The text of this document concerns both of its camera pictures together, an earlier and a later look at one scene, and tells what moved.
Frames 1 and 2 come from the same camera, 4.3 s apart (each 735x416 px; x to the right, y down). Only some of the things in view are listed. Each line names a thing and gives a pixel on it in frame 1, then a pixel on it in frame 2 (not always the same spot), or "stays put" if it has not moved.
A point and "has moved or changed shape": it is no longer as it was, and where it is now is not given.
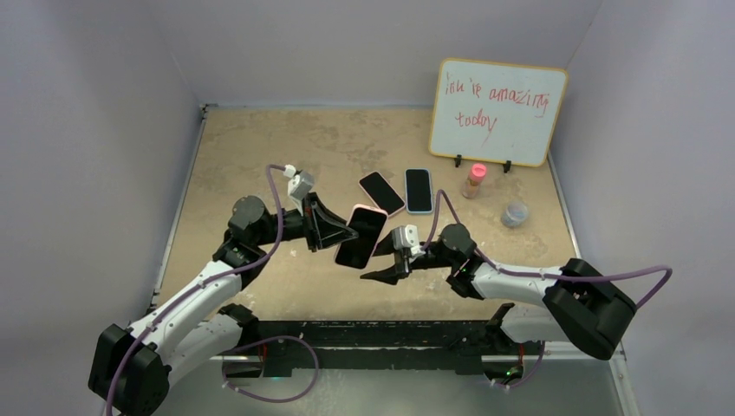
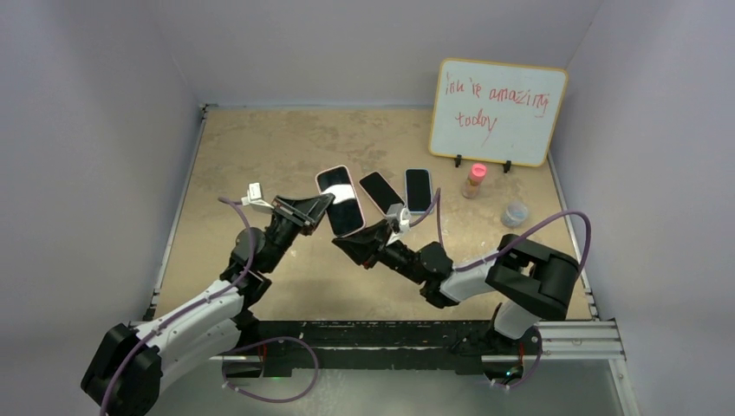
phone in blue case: x=419 y=193 stays put
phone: x=381 y=193 stays put
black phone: x=368 y=224 has moved or changed shape
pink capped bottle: x=471 y=190 stays put
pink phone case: x=369 y=224 has moved or changed shape
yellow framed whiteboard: x=497 y=111 stays put
